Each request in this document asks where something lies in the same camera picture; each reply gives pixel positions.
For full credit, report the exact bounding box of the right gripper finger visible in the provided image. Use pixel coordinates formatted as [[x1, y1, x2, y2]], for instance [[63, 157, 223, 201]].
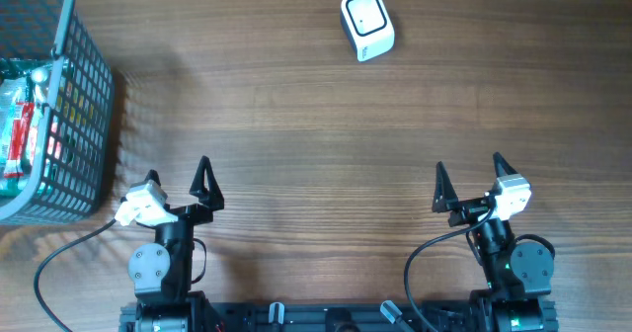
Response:
[[493, 152, 517, 178], [432, 161, 459, 212]]

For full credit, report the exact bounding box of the green white wipes packet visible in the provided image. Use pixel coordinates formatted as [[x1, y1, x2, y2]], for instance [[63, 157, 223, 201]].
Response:
[[1, 59, 53, 199]]

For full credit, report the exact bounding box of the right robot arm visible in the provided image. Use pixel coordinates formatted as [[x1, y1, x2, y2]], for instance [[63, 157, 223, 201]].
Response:
[[421, 152, 559, 332]]

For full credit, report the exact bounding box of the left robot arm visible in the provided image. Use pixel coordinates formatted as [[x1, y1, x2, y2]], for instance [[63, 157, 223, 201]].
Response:
[[116, 156, 226, 332]]

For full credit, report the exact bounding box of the white barcode scanner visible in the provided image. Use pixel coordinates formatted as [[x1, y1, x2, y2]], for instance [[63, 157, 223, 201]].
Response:
[[340, 0, 395, 62]]

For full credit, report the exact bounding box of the grey plastic mesh basket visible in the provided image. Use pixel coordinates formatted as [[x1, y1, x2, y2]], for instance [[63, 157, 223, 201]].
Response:
[[1, 0, 115, 225]]

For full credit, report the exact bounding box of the right black camera cable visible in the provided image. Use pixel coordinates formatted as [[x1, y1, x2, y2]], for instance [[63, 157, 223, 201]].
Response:
[[403, 206, 497, 332]]

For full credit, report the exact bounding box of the black camera cable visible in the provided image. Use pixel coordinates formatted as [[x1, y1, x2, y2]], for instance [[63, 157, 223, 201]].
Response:
[[403, 206, 497, 332], [33, 217, 119, 332]]

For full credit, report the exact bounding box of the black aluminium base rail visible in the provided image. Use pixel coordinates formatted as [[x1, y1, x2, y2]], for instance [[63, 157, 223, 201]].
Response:
[[118, 300, 560, 332]]

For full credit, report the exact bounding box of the left black camera cable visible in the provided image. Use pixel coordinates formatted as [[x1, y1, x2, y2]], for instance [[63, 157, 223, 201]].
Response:
[[33, 217, 119, 332]]

